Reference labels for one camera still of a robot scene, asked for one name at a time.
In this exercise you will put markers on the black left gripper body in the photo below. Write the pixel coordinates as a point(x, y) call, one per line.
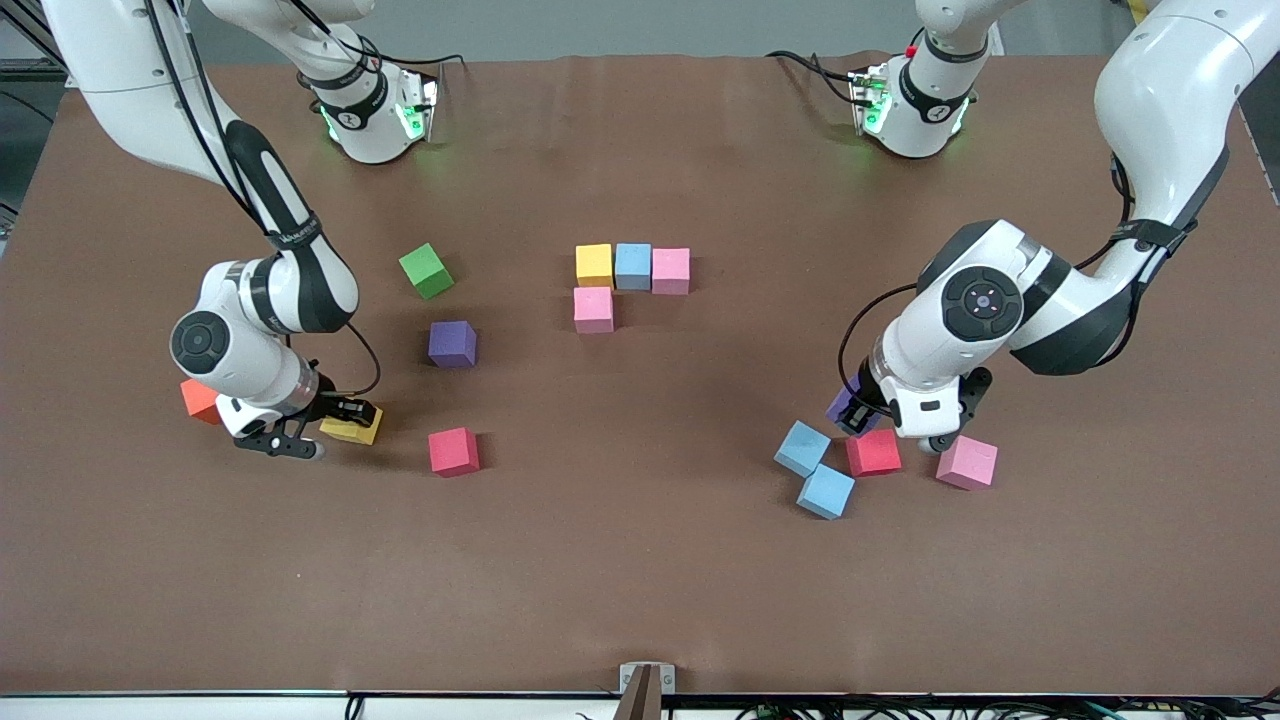
point(862, 397)

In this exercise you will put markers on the yellow foam cube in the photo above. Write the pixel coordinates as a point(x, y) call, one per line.
point(594, 265)
point(355, 436)

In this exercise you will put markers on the purple foam cube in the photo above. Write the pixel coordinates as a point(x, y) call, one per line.
point(452, 344)
point(836, 405)

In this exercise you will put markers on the light blue foam cube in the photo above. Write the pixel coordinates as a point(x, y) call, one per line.
point(802, 449)
point(632, 266)
point(826, 491)

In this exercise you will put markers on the red foam cube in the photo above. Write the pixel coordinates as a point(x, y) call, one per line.
point(873, 455)
point(454, 452)

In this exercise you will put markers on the pink foam cube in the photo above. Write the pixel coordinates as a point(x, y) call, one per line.
point(671, 271)
point(970, 465)
point(593, 309)

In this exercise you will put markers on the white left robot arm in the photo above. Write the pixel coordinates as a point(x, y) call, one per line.
point(1170, 90)

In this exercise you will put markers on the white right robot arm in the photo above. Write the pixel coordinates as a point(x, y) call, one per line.
point(110, 80)

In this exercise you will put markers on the orange foam cube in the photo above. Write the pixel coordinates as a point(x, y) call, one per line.
point(198, 400)

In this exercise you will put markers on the green foam cube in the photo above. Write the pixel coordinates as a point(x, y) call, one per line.
point(427, 271)

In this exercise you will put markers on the brown table cover sheet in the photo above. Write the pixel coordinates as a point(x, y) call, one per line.
point(640, 580)

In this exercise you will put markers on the white table edge rail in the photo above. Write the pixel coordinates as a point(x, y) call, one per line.
point(200, 708)

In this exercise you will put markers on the grey metal bracket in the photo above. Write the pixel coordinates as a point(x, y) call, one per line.
point(628, 677)

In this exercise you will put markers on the aluminium frame profile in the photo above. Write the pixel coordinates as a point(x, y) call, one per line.
point(22, 18)

